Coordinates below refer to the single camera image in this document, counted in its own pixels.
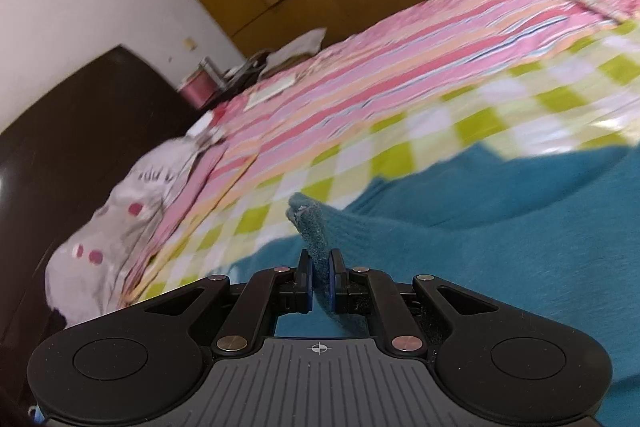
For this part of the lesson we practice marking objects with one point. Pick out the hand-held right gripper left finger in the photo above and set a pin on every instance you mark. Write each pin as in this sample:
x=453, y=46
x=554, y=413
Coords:
x=308, y=279

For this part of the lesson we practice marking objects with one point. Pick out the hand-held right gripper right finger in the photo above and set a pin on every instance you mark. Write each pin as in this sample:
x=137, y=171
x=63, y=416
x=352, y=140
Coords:
x=334, y=279

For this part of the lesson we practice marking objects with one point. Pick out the teal knit sweater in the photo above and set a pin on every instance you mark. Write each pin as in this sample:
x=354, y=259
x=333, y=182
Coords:
x=475, y=232

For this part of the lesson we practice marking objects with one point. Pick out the beige paper sheet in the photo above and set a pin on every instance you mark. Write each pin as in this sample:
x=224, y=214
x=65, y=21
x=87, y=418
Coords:
x=270, y=93

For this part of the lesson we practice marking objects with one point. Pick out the grey pillow with pink dots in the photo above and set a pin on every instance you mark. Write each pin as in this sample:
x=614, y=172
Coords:
x=125, y=217

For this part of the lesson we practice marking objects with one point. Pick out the pink round container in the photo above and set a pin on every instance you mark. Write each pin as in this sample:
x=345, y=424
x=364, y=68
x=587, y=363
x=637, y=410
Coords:
x=196, y=91

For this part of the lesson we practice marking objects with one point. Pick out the beige crumpled bag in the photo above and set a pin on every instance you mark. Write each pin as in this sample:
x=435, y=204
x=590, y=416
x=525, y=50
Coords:
x=295, y=49

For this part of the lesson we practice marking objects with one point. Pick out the metal cup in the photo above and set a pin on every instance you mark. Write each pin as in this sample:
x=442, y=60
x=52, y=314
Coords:
x=209, y=67

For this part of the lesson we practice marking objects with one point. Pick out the green white checkered plastic sheet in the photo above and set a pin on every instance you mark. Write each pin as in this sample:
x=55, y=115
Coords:
x=500, y=107

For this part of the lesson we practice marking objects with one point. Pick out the pink striped bed sheet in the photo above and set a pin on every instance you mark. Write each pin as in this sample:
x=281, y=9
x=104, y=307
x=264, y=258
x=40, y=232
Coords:
x=400, y=42

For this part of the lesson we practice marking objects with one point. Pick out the dark wooden headboard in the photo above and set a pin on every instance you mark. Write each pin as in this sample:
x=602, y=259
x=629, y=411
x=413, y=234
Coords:
x=60, y=132

